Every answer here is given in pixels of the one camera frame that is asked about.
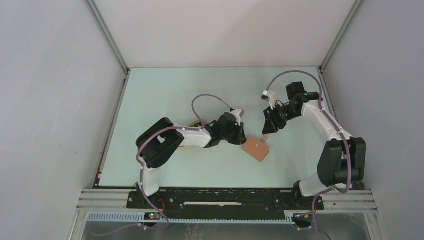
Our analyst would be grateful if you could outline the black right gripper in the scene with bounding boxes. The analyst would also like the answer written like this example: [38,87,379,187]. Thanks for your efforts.
[262,103,301,135]

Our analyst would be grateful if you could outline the pink leather card holder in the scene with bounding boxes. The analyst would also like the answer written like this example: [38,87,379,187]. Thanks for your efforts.
[242,135,270,163]

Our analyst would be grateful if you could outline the beige oval card tray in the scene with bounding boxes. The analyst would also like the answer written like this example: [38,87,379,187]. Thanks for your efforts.
[177,119,212,150]

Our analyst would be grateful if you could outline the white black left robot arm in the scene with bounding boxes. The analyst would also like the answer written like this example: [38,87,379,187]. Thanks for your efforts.
[135,108,247,208]

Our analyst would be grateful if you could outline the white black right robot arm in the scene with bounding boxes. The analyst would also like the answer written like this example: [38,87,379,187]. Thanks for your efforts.
[261,82,367,209]

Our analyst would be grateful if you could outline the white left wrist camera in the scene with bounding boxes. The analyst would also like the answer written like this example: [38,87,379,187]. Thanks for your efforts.
[230,108,245,126]

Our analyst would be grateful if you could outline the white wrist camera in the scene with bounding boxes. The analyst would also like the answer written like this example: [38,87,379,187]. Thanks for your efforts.
[261,90,278,110]
[230,108,245,126]

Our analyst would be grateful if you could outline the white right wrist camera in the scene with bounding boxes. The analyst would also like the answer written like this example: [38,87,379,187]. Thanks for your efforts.
[261,90,278,110]

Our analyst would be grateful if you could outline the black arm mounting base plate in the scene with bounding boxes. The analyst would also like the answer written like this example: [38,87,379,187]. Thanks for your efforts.
[126,187,324,220]

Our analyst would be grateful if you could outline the aluminium frame rail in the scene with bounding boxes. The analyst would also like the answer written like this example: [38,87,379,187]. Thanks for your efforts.
[67,188,378,240]

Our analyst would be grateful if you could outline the white cable duct strip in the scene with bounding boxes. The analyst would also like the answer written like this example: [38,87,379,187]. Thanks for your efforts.
[86,211,294,224]

